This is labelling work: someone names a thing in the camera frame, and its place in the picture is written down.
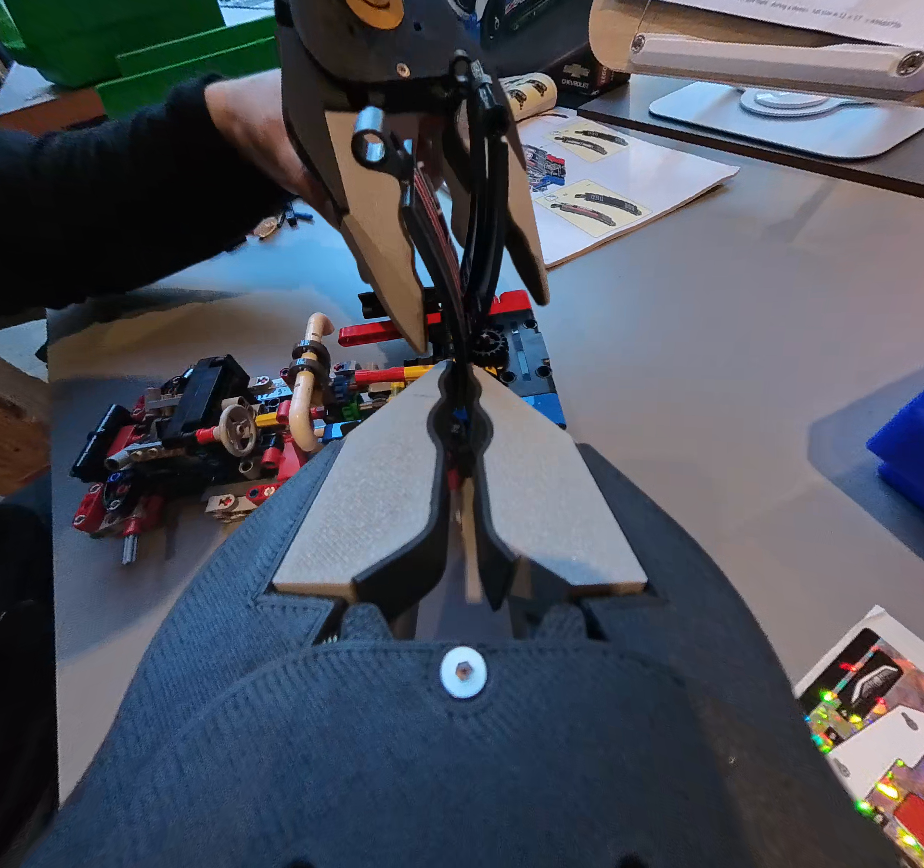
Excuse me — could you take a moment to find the plain black curved panel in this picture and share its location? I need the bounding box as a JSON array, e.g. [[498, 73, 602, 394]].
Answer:
[[458, 60, 511, 365]]

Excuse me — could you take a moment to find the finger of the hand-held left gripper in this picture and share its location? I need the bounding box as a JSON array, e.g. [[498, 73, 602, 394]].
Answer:
[[325, 110, 433, 355], [440, 112, 552, 308]]

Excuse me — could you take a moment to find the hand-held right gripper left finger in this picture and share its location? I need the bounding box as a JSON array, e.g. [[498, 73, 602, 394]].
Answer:
[[271, 361, 456, 622]]

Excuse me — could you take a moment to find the white paper stand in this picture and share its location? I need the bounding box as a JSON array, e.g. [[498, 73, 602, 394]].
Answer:
[[627, 31, 924, 162]]

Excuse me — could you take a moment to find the holographic sticker sheet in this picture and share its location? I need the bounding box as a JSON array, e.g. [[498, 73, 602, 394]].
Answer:
[[794, 604, 924, 868]]

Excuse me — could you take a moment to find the person's left forearm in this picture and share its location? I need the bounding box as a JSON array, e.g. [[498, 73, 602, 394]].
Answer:
[[0, 76, 290, 315]]

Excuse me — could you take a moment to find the person's black clothing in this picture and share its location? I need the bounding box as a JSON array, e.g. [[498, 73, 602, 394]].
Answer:
[[0, 500, 60, 868]]

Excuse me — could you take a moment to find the instruction booklet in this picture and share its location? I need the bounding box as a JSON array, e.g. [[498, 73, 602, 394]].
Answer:
[[509, 73, 741, 270]]

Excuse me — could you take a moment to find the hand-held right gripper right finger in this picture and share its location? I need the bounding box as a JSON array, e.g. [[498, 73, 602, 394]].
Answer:
[[471, 365, 650, 620]]

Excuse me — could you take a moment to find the toy brick car model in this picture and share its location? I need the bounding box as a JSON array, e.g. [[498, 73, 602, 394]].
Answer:
[[71, 289, 569, 567]]

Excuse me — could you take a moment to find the blue plastic bin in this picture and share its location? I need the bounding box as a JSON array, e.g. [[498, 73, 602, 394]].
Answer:
[[866, 390, 924, 513]]

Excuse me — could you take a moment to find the person's left hand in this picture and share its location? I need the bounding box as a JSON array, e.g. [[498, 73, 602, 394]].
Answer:
[[204, 69, 342, 227]]

